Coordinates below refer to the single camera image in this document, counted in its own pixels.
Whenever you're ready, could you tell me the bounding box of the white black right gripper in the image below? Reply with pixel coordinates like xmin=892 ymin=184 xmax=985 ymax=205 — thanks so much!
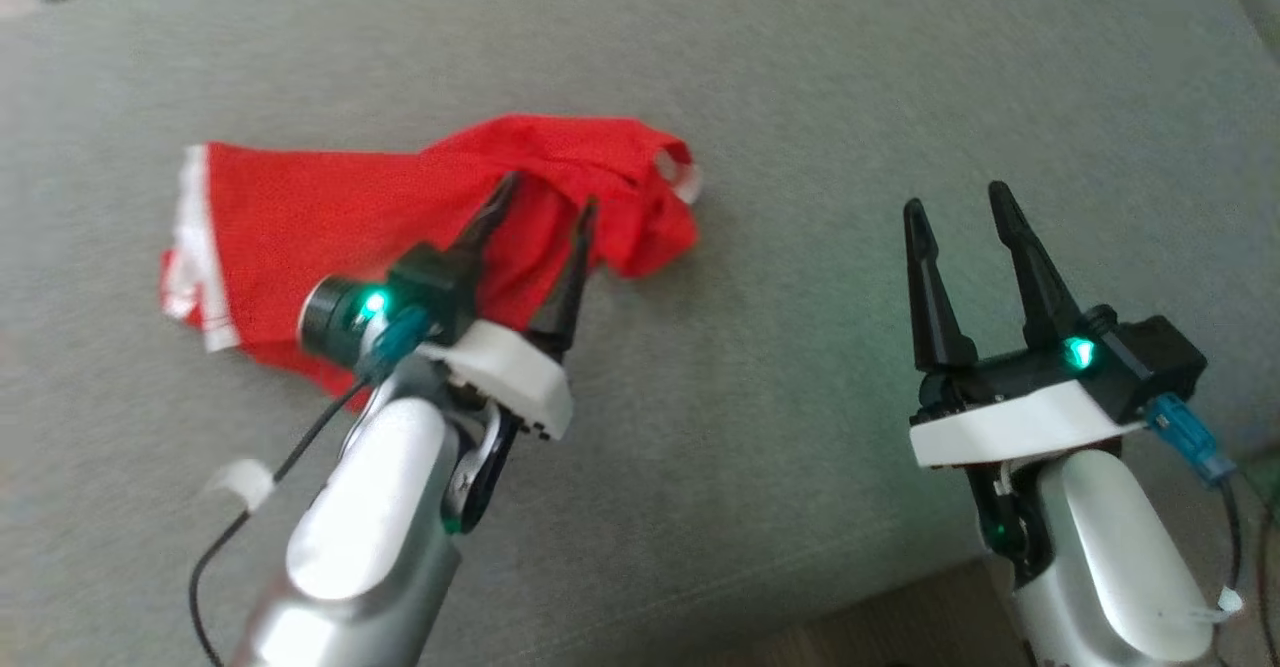
xmin=903 ymin=181 xmax=1147 ymax=470

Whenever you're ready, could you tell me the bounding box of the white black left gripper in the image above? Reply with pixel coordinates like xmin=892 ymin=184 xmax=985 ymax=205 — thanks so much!
xmin=413 ymin=172 xmax=601 ymax=443

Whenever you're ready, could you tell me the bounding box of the red garment with white band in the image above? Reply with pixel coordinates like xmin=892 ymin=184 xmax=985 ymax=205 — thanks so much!
xmin=160 ymin=114 xmax=704 ymax=410

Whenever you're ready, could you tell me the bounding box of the grey fabric sofa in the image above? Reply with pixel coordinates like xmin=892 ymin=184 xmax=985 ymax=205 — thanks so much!
xmin=0 ymin=0 xmax=1280 ymax=667

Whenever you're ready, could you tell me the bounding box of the blue left cable connector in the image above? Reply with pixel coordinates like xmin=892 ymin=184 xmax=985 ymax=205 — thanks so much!
xmin=353 ymin=309 xmax=433 ymax=385

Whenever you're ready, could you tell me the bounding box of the blue cable connector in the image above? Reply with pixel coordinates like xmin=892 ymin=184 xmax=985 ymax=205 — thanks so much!
xmin=353 ymin=309 xmax=433 ymax=385
xmin=1144 ymin=393 xmax=1238 ymax=485

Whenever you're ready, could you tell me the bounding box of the blue right cable connector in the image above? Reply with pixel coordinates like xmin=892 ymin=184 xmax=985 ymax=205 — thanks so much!
xmin=1144 ymin=393 xmax=1238 ymax=485

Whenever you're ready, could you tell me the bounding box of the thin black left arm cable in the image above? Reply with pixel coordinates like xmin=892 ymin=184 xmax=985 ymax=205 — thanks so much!
xmin=188 ymin=377 xmax=373 ymax=667

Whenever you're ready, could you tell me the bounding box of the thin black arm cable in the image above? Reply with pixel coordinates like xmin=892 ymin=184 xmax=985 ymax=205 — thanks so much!
xmin=1222 ymin=472 xmax=1280 ymax=648
xmin=188 ymin=377 xmax=373 ymax=667

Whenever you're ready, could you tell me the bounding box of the white left cable tag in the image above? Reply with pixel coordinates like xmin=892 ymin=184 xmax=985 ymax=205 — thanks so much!
xmin=204 ymin=458 xmax=277 ymax=514

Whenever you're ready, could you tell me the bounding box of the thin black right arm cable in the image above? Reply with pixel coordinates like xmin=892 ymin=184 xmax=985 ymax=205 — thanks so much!
xmin=1222 ymin=472 xmax=1280 ymax=648

